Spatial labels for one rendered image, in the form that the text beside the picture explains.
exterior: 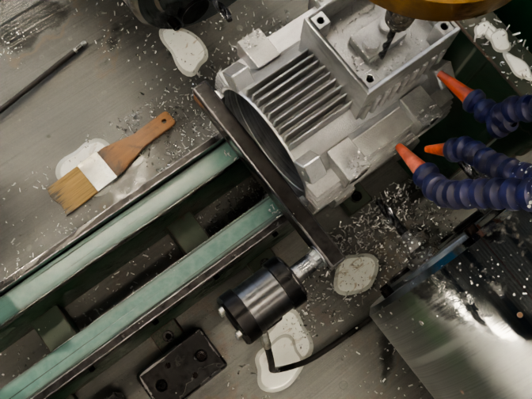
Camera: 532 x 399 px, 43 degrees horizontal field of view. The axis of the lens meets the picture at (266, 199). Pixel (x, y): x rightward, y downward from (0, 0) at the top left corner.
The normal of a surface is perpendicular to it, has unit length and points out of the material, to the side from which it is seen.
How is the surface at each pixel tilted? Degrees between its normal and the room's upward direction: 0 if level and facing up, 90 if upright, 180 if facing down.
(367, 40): 0
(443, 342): 54
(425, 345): 66
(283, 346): 0
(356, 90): 90
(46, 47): 0
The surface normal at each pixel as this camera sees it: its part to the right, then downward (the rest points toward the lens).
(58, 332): 0.05, -0.26
